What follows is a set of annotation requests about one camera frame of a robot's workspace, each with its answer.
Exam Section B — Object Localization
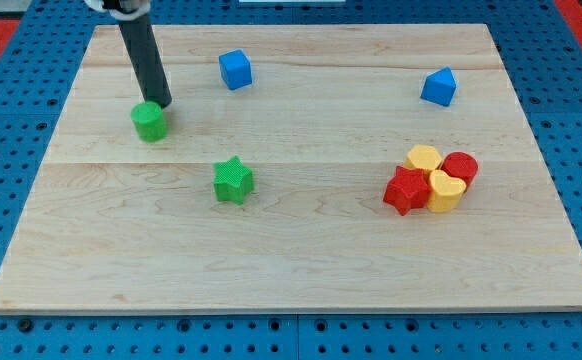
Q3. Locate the red cylinder block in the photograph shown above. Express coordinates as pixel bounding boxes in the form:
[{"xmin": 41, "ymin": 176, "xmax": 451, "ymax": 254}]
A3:
[{"xmin": 441, "ymin": 152, "xmax": 479, "ymax": 190}]

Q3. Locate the yellow heart block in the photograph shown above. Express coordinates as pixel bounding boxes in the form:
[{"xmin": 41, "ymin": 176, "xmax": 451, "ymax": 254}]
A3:
[{"xmin": 426, "ymin": 170, "xmax": 467, "ymax": 213}]

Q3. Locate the blue pentagon block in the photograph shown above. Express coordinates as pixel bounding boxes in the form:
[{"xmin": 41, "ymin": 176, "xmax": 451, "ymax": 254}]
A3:
[{"xmin": 420, "ymin": 67, "xmax": 457, "ymax": 107}]

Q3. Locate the red star block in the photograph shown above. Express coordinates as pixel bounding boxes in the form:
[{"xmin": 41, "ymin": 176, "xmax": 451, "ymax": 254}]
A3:
[{"xmin": 383, "ymin": 166, "xmax": 431, "ymax": 216}]

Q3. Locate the green star block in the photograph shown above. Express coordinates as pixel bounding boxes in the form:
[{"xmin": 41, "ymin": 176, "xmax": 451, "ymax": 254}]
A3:
[{"xmin": 213, "ymin": 156, "xmax": 254, "ymax": 205}]

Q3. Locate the light wooden board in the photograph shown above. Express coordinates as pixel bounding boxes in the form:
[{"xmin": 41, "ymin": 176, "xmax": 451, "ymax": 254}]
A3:
[{"xmin": 0, "ymin": 24, "xmax": 582, "ymax": 316}]

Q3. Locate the green cylinder block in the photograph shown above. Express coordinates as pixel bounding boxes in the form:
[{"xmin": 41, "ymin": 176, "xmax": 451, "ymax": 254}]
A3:
[{"xmin": 130, "ymin": 101, "xmax": 168, "ymax": 142}]

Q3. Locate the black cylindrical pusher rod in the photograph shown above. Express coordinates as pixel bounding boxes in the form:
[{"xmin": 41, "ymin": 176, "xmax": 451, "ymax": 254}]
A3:
[{"xmin": 118, "ymin": 14, "xmax": 172, "ymax": 108}]

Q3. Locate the yellow hexagon block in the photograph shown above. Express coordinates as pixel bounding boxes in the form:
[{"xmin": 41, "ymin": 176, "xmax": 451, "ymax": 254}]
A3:
[{"xmin": 404, "ymin": 144, "xmax": 443, "ymax": 174}]

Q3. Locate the blue cube block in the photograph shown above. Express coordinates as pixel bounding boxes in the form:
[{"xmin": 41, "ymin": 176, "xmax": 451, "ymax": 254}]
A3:
[{"xmin": 218, "ymin": 49, "xmax": 253, "ymax": 90}]

